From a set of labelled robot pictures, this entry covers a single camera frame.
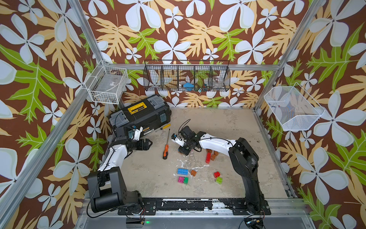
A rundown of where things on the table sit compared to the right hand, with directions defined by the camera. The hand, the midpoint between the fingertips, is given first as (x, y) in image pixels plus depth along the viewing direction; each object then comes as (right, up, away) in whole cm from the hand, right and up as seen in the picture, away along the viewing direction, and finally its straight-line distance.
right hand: (181, 148), depth 94 cm
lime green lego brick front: (+23, -16, -12) cm, 31 cm away
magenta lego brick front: (0, -16, -12) cm, 20 cm away
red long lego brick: (+18, -6, -2) cm, 19 cm away
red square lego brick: (+22, -14, -10) cm, 28 cm away
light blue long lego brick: (+1, -12, -9) cm, 15 cm away
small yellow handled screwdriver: (-13, +14, +13) cm, 23 cm away
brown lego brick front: (+7, -13, -10) cm, 18 cm away
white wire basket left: (-46, +41, -9) cm, 62 cm away
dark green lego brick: (+3, -17, -11) cm, 21 cm away
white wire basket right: (+66, +25, -13) cm, 72 cm away
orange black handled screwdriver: (-10, -2, -2) cm, 10 cm away
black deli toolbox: (-23, +24, -1) cm, 33 cm away
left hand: (-23, +6, -5) cm, 24 cm away
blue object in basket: (+5, +42, -1) cm, 42 cm away
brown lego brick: (+21, -5, -4) cm, 22 cm away
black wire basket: (+4, +50, +4) cm, 51 cm away
